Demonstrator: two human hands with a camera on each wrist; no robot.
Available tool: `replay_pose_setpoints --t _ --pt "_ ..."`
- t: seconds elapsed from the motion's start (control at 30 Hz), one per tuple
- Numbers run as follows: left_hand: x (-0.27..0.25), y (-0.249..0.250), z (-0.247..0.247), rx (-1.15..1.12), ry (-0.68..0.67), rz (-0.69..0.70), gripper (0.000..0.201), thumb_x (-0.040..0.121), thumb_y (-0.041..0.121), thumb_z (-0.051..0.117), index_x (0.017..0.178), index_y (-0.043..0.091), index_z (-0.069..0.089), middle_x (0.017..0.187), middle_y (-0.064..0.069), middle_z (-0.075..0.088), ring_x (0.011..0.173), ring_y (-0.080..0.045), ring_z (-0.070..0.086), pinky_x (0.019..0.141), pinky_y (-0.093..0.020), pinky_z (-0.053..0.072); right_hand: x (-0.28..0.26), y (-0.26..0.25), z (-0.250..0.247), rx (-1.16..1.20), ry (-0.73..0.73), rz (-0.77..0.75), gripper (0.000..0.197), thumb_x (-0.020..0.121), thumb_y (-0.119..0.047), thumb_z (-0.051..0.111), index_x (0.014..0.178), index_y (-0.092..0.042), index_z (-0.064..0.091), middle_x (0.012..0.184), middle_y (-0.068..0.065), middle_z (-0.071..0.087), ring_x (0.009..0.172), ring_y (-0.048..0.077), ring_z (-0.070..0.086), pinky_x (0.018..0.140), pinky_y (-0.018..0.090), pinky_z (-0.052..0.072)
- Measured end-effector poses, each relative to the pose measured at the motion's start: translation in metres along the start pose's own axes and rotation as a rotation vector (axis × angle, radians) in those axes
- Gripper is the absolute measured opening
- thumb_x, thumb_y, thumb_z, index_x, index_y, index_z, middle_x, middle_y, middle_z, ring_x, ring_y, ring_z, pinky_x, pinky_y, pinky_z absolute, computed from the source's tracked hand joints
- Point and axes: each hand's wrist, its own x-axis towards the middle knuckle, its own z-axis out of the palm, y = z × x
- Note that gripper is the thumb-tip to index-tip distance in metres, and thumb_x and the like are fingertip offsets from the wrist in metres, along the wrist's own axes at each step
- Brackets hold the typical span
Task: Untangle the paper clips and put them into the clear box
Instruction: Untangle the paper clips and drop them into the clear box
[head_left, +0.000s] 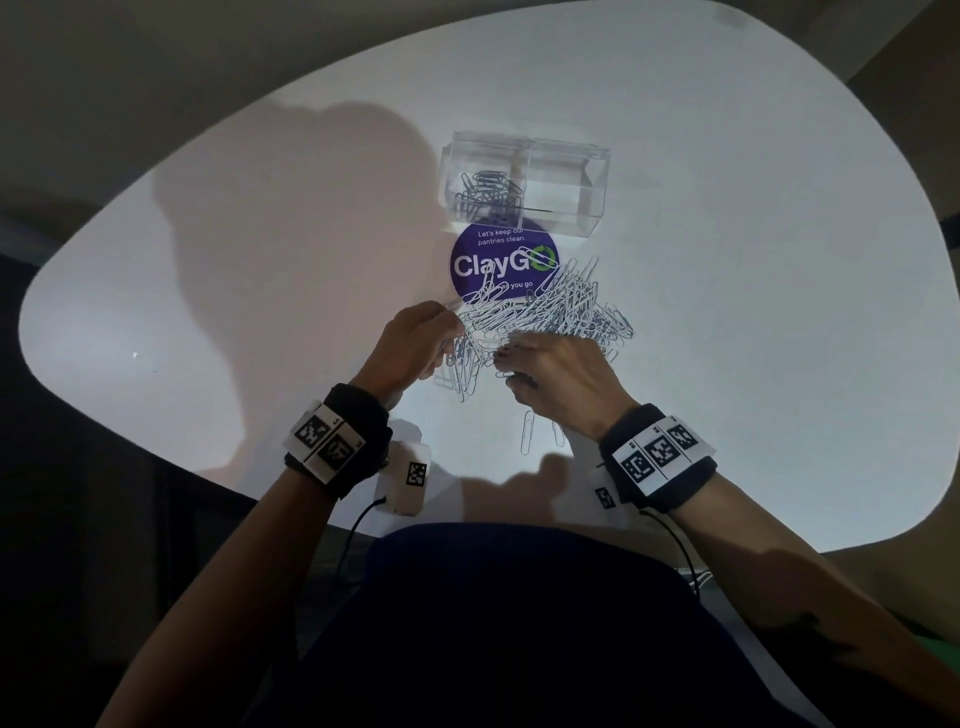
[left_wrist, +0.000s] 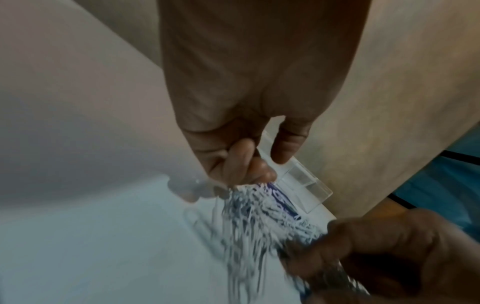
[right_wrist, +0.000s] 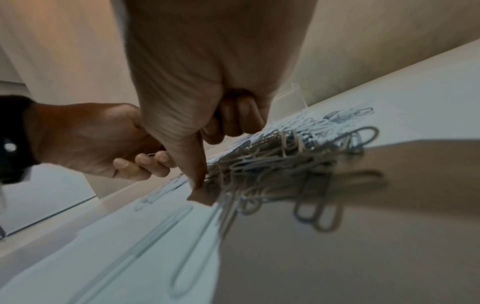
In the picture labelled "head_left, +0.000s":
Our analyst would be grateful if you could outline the person's left hand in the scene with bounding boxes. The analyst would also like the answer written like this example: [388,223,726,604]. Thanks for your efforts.
[350,301,466,410]

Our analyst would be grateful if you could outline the person's right hand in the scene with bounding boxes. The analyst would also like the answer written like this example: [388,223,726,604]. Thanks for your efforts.
[494,331,639,444]

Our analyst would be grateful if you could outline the pile of mixed paper clips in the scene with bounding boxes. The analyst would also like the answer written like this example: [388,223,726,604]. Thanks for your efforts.
[433,253,635,457]

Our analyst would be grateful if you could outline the cluster of sorted blue clips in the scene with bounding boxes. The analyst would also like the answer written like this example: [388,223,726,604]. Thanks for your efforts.
[453,170,525,223]

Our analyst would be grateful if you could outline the clear plastic two-compartment box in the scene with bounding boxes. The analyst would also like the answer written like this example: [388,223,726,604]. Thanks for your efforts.
[438,132,611,240]

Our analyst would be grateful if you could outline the person's right forearm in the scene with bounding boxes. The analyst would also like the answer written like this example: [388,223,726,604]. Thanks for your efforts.
[667,472,960,699]

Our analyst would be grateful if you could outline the person's left forearm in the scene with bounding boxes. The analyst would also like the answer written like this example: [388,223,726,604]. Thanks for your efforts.
[97,472,331,728]

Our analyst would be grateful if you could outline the person's dark blue clothing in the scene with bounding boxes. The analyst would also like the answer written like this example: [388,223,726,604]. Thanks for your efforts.
[247,522,819,728]

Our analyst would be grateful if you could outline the black left wristband with markers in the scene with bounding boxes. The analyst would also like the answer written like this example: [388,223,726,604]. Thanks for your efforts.
[283,383,393,500]

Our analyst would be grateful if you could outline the black wristband with markers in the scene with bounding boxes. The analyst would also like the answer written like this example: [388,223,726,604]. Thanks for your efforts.
[598,404,719,515]
[283,383,393,500]

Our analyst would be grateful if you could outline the round purple sticker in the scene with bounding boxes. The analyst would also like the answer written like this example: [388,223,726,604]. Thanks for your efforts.
[449,218,562,301]

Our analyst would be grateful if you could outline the black right wristband with markers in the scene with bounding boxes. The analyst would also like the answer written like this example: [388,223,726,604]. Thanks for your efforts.
[598,404,719,515]

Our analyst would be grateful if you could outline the green object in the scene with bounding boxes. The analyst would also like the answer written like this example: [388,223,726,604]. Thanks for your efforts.
[911,618,960,650]

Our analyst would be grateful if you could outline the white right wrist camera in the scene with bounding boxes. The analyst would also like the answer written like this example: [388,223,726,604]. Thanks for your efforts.
[588,468,639,530]

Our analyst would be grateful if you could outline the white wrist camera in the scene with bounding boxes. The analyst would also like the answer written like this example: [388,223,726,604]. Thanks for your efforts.
[374,440,433,519]
[588,468,639,530]

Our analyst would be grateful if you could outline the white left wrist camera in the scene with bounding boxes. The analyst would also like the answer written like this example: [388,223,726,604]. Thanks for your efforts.
[374,440,433,519]

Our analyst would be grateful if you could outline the black left camera cable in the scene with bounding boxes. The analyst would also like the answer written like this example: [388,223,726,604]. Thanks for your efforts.
[333,496,388,583]

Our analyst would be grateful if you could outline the black camera cable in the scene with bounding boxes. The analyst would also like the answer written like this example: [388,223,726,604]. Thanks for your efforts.
[637,509,703,595]
[333,496,388,583]

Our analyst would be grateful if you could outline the black right camera cable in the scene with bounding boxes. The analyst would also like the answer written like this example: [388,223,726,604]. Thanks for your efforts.
[637,509,703,595]

